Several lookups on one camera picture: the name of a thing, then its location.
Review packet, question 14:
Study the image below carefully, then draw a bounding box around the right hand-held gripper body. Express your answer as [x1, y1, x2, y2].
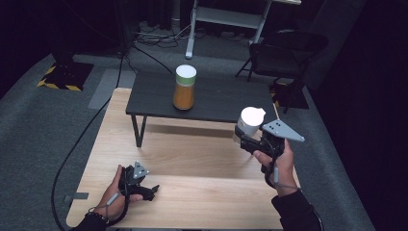
[240, 118, 306, 175]

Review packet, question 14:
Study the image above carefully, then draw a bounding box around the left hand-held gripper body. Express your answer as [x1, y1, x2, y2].
[117, 160, 156, 202]

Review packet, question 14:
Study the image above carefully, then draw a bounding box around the white bottle with spout lid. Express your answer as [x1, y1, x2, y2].
[233, 106, 267, 144]

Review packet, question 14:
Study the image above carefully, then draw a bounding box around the small black table shelf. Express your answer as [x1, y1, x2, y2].
[125, 70, 280, 148]

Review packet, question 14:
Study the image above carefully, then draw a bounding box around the orange bottle with white cap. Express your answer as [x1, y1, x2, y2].
[172, 64, 197, 111]

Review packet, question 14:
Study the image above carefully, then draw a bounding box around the person's left hand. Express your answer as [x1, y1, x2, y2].
[93, 164, 144, 223]

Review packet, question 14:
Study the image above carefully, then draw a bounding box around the person's right hand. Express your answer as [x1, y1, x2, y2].
[252, 139, 300, 197]

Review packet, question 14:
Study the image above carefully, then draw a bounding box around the grey tape strip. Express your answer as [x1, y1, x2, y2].
[63, 192, 89, 204]

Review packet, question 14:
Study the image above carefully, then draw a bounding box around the black folding chair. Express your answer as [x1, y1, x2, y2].
[235, 29, 329, 115]

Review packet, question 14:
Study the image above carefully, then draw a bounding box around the black stand base hazard tape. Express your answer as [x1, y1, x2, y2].
[37, 47, 95, 92]

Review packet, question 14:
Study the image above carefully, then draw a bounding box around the black stand pole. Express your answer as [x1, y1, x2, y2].
[113, 0, 135, 54]

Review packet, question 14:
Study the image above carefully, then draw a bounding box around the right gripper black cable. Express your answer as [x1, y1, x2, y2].
[263, 137, 281, 190]

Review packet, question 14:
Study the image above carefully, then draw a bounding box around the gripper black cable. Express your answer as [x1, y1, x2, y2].
[263, 137, 281, 190]
[108, 167, 131, 227]

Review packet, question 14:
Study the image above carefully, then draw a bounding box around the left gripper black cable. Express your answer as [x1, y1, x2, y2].
[108, 167, 131, 227]

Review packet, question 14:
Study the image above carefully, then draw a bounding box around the grey left wrist strap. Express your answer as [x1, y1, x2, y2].
[103, 191, 122, 222]

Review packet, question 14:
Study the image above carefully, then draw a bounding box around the grey wrist strap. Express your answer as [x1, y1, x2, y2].
[271, 166, 300, 191]
[103, 191, 122, 222]

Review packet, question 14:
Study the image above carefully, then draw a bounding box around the grey right wrist strap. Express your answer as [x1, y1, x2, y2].
[271, 166, 300, 191]

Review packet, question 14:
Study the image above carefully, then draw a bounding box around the black bead bracelet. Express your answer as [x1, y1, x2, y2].
[84, 207, 111, 225]

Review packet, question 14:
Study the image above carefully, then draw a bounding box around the long black floor cable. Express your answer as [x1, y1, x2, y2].
[51, 47, 127, 231]

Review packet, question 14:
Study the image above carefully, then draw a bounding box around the short black floor cable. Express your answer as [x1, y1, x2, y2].
[132, 45, 175, 75]

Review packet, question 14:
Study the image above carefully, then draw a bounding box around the white desk frame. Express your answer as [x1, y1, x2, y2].
[185, 0, 302, 61]

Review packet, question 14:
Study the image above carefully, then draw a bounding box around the bundle of floor cables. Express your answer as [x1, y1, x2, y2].
[134, 20, 193, 50]

